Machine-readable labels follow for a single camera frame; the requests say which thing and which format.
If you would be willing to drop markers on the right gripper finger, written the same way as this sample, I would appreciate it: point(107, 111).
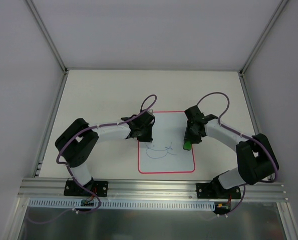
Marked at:
point(197, 138)
point(187, 136)

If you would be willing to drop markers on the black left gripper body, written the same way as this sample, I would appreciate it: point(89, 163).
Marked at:
point(143, 135)

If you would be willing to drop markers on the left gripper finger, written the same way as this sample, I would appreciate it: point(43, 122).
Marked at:
point(132, 135)
point(146, 135)

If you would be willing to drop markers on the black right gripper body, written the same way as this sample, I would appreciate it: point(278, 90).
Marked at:
point(191, 137)

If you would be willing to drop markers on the green whiteboard eraser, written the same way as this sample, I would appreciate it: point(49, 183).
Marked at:
point(187, 146)

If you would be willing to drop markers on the pink framed whiteboard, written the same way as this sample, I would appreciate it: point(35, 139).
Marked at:
point(165, 154)

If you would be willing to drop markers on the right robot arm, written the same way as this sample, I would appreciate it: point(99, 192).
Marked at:
point(255, 157)

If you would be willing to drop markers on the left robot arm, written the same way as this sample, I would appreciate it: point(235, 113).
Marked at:
point(76, 143)

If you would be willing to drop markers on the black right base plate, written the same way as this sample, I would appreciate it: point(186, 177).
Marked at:
point(214, 190)

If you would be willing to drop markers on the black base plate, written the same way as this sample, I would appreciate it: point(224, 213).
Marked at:
point(100, 188)
point(214, 190)

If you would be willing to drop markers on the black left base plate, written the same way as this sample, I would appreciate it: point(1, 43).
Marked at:
point(100, 188)

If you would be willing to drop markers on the aluminium mounting rail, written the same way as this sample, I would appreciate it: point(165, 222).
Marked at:
point(149, 190)

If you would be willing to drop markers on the white slotted cable duct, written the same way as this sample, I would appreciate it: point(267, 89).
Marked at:
point(117, 204)

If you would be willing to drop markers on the right aluminium frame post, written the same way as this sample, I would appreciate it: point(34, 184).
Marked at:
point(264, 34)

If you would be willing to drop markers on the aluminium frame post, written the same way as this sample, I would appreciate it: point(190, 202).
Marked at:
point(45, 33)
point(264, 34)

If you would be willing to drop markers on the left aluminium frame post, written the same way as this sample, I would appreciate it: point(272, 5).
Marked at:
point(45, 33)

